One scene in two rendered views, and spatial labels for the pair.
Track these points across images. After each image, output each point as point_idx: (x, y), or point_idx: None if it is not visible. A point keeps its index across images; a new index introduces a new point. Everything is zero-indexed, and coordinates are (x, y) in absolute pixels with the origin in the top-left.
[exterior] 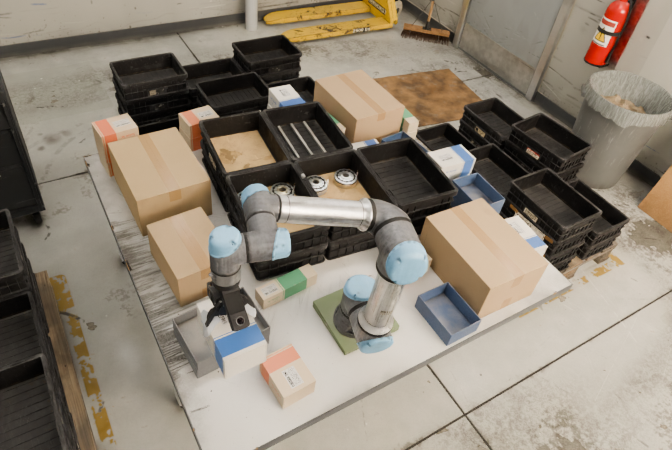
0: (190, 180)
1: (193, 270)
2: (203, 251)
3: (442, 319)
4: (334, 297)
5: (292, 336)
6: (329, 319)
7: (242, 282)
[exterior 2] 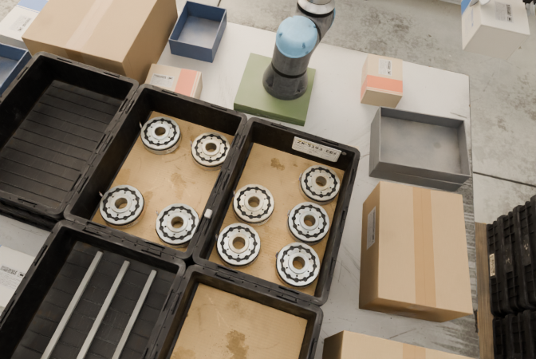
0: (377, 352)
1: (439, 195)
2: (414, 213)
3: (203, 37)
4: (282, 109)
5: (345, 115)
6: (305, 97)
7: (353, 199)
